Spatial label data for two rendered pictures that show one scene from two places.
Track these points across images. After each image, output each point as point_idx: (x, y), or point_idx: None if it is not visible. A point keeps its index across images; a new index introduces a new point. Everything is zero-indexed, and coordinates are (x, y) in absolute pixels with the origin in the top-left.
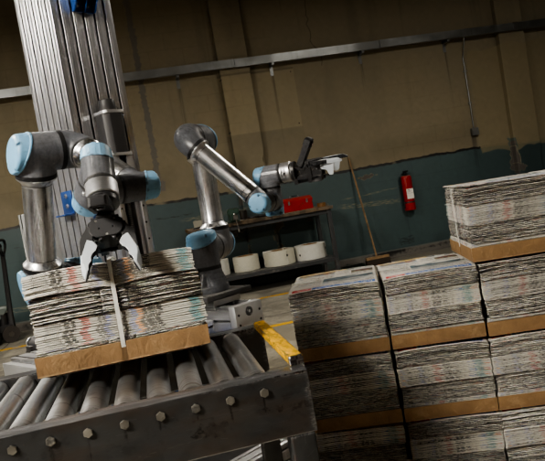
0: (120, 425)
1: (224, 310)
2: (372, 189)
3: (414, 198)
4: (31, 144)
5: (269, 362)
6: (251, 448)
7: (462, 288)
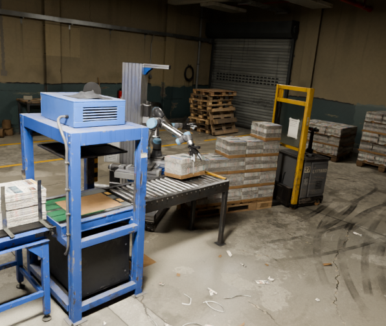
0: (208, 188)
1: (164, 161)
2: (105, 94)
3: None
4: (157, 122)
5: (108, 171)
6: None
7: (225, 163)
